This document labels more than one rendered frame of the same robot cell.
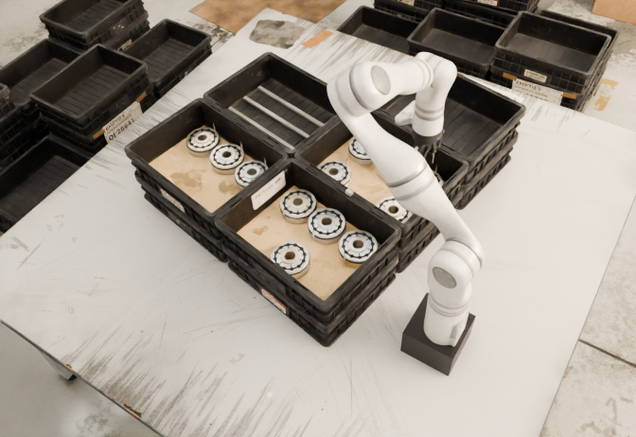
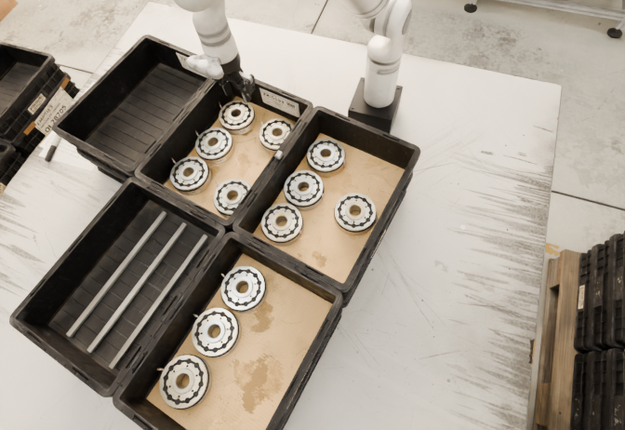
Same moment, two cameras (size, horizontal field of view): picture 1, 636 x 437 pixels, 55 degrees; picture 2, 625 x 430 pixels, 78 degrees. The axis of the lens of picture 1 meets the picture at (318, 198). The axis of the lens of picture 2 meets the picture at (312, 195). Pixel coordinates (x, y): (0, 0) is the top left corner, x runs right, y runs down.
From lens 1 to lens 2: 1.23 m
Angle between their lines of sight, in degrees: 50
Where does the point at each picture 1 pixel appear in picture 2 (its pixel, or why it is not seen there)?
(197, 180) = (254, 367)
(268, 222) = (307, 253)
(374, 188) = (244, 161)
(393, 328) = not seen: hidden behind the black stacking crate
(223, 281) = (362, 308)
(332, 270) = (352, 177)
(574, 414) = not seen: hidden behind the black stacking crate
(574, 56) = (12, 78)
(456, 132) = (161, 104)
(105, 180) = not seen: outside the picture
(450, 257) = (401, 3)
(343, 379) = (427, 174)
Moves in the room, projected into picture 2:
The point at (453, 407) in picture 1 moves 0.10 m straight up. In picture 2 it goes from (420, 101) to (427, 80)
